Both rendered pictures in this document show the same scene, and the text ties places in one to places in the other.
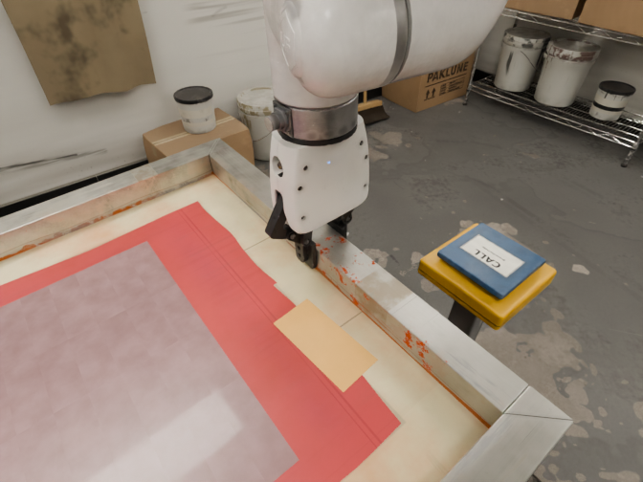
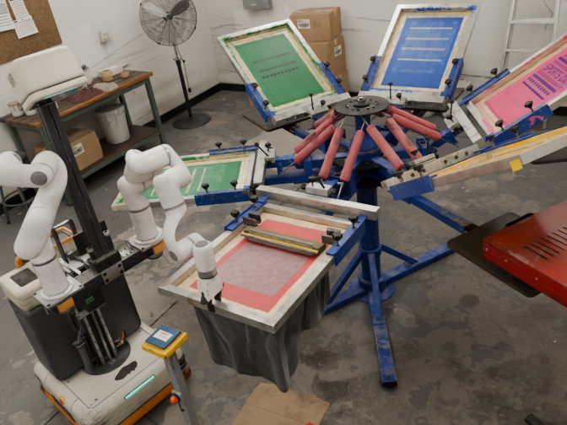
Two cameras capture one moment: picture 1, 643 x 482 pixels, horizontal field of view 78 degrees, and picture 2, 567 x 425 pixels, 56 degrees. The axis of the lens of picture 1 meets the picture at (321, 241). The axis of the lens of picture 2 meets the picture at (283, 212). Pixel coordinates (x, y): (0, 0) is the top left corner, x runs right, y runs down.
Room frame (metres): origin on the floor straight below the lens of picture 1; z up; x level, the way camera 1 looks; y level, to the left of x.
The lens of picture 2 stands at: (2.04, -0.13, 2.38)
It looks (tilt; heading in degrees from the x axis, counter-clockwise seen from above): 31 degrees down; 164
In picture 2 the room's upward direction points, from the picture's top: 9 degrees counter-clockwise
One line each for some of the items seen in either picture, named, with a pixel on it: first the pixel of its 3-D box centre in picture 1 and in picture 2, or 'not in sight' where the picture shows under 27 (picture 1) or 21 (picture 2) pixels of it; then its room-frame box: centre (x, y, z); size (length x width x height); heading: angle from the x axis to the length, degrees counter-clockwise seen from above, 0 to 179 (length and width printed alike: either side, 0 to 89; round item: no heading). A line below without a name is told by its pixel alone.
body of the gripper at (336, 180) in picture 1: (319, 164); (209, 282); (0.35, 0.00, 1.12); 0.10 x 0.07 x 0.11; 128
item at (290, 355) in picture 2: not in sight; (306, 320); (0.32, 0.38, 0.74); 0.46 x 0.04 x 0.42; 128
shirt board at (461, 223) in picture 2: not in sight; (445, 214); (0.13, 1.22, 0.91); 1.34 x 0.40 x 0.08; 8
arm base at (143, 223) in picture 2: not in sight; (141, 221); (-0.11, -0.18, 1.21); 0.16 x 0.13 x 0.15; 28
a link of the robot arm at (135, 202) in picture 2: not in sight; (135, 190); (-0.10, -0.17, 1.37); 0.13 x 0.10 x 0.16; 111
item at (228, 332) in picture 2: not in sight; (239, 341); (0.30, 0.06, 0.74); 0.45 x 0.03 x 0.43; 38
